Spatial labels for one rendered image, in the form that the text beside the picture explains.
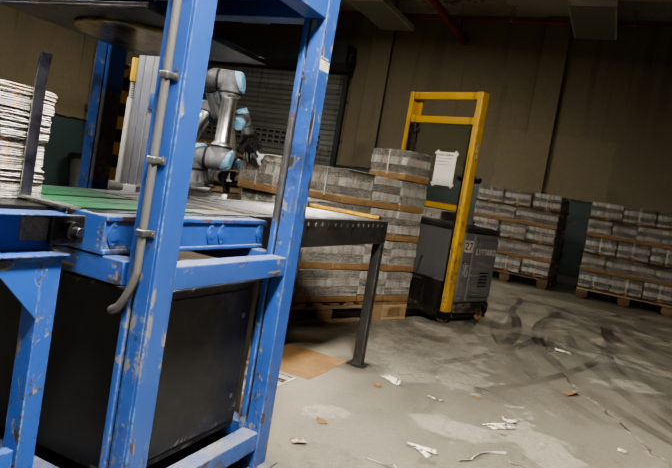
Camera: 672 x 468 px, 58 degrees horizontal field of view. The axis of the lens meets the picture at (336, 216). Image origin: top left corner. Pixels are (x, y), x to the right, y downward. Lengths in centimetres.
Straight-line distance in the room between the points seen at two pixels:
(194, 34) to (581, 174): 923
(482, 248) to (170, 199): 403
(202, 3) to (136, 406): 92
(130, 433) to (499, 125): 951
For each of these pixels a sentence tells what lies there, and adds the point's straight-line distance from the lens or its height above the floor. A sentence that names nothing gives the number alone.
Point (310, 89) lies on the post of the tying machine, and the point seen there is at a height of 123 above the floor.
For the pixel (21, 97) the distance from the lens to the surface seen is 155.
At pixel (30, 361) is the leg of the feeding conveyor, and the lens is 148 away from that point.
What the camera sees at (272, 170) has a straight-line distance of 372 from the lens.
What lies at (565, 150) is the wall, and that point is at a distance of 1038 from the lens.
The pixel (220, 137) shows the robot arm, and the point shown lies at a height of 110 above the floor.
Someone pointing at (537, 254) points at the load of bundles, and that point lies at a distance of 870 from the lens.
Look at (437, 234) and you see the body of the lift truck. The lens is 513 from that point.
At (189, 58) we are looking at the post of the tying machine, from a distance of 141.
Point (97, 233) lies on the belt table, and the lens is 151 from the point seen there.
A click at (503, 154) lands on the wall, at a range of 1048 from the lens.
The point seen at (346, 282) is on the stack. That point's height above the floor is 28.
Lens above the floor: 95
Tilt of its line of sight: 3 degrees down
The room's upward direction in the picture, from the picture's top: 9 degrees clockwise
